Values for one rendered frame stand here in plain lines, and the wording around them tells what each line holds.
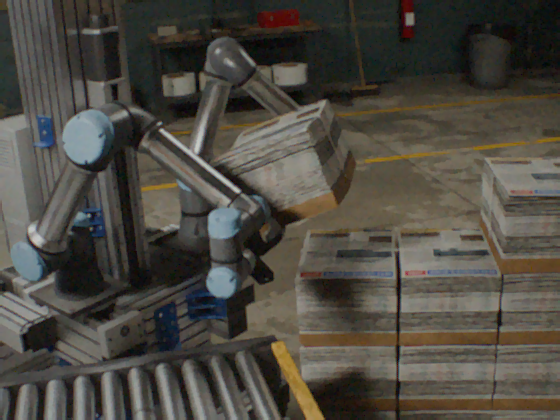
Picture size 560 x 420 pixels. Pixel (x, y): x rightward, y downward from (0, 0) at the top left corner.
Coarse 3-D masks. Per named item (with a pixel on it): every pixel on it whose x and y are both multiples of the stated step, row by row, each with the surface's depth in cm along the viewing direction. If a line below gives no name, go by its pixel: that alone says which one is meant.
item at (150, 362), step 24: (264, 336) 183; (120, 360) 175; (144, 360) 175; (168, 360) 174; (264, 360) 180; (0, 384) 166; (72, 384) 169; (96, 384) 171; (240, 384) 181; (72, 408) 172; (96, 408) 173
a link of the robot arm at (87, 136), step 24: (72, 120) 166; (96, 120) 165; (120, 120) 171; (72, 144) 167; (96, 144) 165; (120, 144) 172; (72, 168) 173; (96, 168) 171; (72, 192) 176; (48, 216) 181; (72, 216) 182; (24, 240) 187; (48, 240) 184; (24, 264) 187; (48, 264) 187
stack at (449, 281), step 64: (320, 256) 221; (384, 256) 218; (448, 256) 215; (320, 320) 212; (384, 320) 210; (448, 320) 208; (512, 320) 206; (320, 384) 220; (384, 384) 218; (448, 384) 216; (512, 384) 213
